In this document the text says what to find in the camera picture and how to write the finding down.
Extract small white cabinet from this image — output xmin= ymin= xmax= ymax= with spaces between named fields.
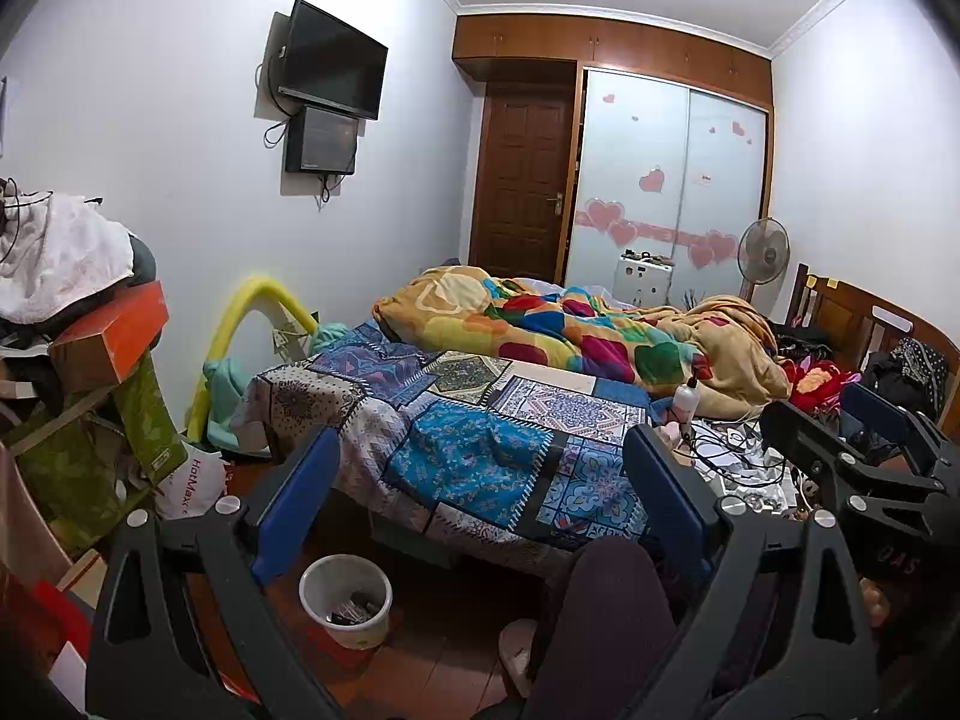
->
xmin=616 ymin=251 xmax=674 ymax=305

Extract person's right hand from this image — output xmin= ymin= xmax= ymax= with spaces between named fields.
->
xmin=861 ymin=580 xmax=901 ymax=631

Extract dark plastic pieces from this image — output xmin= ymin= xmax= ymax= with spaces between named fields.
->
xmin=326 ymin=596 xmax=383 ymax=627

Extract person's leg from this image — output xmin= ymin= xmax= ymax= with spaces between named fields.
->
xmin=525 ymin=536 xmax=680 ymax=720

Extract green patterned box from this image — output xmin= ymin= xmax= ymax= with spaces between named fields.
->
xmin=0 ymin=352 xmax=188 ymax=548

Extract dark grey cushion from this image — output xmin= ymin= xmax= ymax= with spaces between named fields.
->
xmin=127 ymin=232 xmax=158 ymax=290

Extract wooden headboard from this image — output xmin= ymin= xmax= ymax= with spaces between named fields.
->
xmin=791 ymin=264 xmax=960 ymax=391

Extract standing electric fan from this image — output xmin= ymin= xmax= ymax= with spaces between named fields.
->
xmin=737 ymin=217 xmax=790 ymax=301

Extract frosted sliding wardrobe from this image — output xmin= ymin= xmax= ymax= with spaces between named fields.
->
xmin=562 ymin=64 xmax=772 ymax=308

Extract white plastic bin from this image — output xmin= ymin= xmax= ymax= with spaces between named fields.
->
xmin=298 ymin=555 xmax=393 ymax=650

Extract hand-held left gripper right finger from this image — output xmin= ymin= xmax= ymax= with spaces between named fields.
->
xmin=622 ymin=424 xmax=878 ymax=720

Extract tangle of cables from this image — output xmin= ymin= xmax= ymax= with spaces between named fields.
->
xmin=690 ymin=420 xmax=796 ymax=496

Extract white crumpled cloth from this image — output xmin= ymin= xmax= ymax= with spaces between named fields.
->
xmin=0 ymin=191 xmax=136 ymax=323

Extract colourful patterned quilt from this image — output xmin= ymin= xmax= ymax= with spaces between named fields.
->
xmin=373 ymin=265 xmax=792 ymax=417

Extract brown cardboard box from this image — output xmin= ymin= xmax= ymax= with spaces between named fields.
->
xmin=0 ymin=442 xmax=76 ymax=586

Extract blue patchwork bedspread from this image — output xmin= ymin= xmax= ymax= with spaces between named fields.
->
xmin=244 ymin=322 xmax=676 ymax=563

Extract brown wooden door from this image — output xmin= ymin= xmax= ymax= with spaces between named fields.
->
xmin=469 ymin=82 xmax=577 ymax=284

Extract small black wall box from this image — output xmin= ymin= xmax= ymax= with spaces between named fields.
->
xmin=284 ymin=106 xmax=361 ymax=176

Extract black wall television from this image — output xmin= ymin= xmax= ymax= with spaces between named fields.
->
xmin=276 ymin=0 xmax=389 ymax=122

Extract white slipper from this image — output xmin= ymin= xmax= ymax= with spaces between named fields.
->
xmin=499 ymin=619 xmax=541 ymax=691

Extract yellow foam tube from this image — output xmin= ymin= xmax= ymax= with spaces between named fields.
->
xmin=186 ymin=276 xmax=320 ymax=442

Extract black patterned bag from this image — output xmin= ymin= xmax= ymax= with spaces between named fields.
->
xmin=889 ymin=337 xmax=950 ymax=402

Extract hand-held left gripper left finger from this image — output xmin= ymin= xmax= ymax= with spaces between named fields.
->
xmin=86 ymin=424 xmax=342 ymax=720

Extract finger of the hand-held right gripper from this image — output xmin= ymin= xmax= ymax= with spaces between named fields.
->
xmin=761 ymin=400 xmax=942 ymax=511
xmin=840 ymin=384 xmax=960 ymax=481

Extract white red-print plastic bag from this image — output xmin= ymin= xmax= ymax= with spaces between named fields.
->
xmin=157 ymin=450 xmax=230 ymax=520

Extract white squeeze bottle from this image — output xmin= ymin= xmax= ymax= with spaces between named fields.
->
xmin=671 ymin=376 xmax=702 ymax=425

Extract teal cloth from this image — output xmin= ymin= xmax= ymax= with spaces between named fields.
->
xmin=204 ymin=322 xmax=350 ymax=458

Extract red flat box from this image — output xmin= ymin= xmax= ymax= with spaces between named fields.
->
xmin=22 ymin=577 xmax=95 ymax=661

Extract orange cardboard box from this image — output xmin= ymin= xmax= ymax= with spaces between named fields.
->
xmin=49 ymin=281 xmax=170 ymax=395

